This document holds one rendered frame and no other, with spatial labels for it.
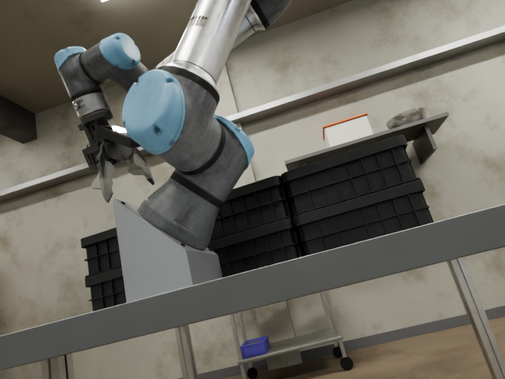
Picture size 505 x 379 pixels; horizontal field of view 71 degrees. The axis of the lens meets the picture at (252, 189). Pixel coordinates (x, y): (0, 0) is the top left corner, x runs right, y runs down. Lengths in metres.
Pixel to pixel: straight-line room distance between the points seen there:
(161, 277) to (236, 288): 0.23
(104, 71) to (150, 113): 0.33
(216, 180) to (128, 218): 0.17
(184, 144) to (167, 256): 0.19
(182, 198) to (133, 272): 0.15
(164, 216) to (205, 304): 0.26
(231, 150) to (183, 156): 0.10
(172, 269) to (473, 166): 3.43
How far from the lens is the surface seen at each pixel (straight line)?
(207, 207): 0.66
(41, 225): 4.70
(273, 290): 0.40
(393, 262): 0.40
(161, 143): 0.56
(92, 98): 0.90
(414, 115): 3.33
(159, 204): 0.65
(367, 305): 3.46
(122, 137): 0.83
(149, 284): 0.62
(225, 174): 0.66
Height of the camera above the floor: 0.68
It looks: 16 degrees up
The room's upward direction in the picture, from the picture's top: 14 degrees counter-clockwise
